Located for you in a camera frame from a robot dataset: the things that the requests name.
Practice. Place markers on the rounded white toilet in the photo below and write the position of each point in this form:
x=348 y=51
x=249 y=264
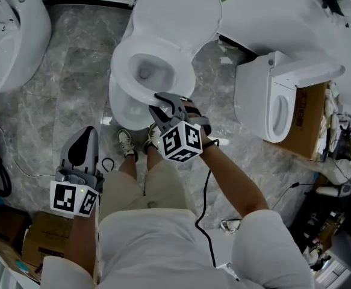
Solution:
x=18 y=50

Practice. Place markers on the white paper scrap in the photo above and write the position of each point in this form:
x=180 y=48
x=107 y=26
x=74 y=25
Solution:
x=225 y=60

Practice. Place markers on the dark brown cardboard box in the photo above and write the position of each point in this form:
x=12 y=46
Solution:
x=8 y=224

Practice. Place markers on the pile of workshop clutter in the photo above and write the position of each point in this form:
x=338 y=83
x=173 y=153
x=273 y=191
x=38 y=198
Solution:
x=337 y=209

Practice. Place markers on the person's sneaker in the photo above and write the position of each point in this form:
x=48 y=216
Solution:
x=126 y=143
x=151 y=137

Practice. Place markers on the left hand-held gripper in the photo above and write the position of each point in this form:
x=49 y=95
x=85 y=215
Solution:
x=73 y=191

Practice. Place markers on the square white toilet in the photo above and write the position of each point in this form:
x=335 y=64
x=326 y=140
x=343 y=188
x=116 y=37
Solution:
x=253 y=101

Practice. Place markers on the large printed cardboard box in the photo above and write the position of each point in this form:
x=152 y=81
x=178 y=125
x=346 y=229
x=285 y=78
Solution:
x=309 y=122

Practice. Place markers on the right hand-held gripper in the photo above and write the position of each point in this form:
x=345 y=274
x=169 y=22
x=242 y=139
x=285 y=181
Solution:
x=181 y=143

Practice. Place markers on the black wall bracket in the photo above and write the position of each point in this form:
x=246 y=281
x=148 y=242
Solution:
x=331 y=3

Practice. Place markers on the person's leg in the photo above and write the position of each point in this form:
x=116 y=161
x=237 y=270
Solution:
x=128 y=165
x=154 y=158

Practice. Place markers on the person's beige shorts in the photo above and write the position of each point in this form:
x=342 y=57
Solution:
x=160 y=188

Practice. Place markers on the person's right leg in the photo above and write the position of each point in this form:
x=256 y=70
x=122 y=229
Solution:
x=154 y=158

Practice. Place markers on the person's right forearm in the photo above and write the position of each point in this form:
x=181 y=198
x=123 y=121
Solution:
x=232 y=179

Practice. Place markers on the person's right sneaker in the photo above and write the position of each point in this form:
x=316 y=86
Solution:
x=151 y=137

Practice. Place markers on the white toilet bowl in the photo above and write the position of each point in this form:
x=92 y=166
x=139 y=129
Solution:
x=123 y=108

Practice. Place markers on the white toilet lid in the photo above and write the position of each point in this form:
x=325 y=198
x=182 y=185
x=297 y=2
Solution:
x=175 y=11

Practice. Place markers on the person's left leg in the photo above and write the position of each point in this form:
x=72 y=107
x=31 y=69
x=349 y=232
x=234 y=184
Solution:
x=128 y=165

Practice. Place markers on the white toilet seat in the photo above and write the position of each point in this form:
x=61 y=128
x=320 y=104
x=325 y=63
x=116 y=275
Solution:
x=120 y=68

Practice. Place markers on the person's left sneaker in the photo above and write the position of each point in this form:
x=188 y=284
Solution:
x=126 y=143

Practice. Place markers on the person's right hand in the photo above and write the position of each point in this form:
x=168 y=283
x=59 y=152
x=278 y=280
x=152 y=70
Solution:
x=191 y=108

